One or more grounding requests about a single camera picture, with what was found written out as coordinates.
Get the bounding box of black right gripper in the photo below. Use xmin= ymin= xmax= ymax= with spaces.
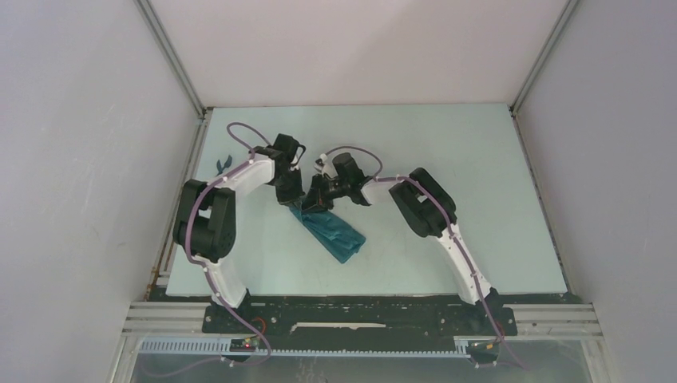
xmin=301 ymin=173 xmax=350 ymax=215

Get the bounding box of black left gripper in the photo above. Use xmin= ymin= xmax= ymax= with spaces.
xmin=272 ymin=167 xmax=306 ymax=211

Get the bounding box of teal cloth napkin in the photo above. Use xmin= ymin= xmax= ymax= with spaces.
xmin=289 ymin=207 xmax=366 ymax=264

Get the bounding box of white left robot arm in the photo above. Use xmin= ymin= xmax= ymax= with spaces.
xmin=172 ymin=134 xmax=306 ymax=333

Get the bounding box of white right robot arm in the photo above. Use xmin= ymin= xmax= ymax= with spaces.
xmin=301 ymin=152 xmax=499 ymax=334

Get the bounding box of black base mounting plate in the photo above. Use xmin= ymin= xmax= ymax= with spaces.
xmin=202 ymin=295 xmax=517 ymax=351

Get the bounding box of aluminium left corner post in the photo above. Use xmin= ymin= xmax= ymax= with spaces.
xmin=133 ymin=0 xmax=207 ymax=119

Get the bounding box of aluminium corner post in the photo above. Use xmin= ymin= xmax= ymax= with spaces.
xmin=509 ymin=0 xmax=582 ymax=117
xmin=133 ymin=0 xmax=207 ymax=119

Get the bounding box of aluminium left side rail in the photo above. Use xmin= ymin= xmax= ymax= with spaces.
xmin=142 ymin=107 xmax=214 ymax=301

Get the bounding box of white slotted cable duct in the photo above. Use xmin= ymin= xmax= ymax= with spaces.
xmin=137 ymin=337 xmax=470 ymax=358

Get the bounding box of aluminium front frame rail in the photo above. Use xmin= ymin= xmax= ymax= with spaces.
xmin=121 ymin=302 xmax=603 ymax=341

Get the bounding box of aluminium right corner post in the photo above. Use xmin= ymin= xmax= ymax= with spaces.
xmin=509 ymin=0 xmax=582 ymax=117

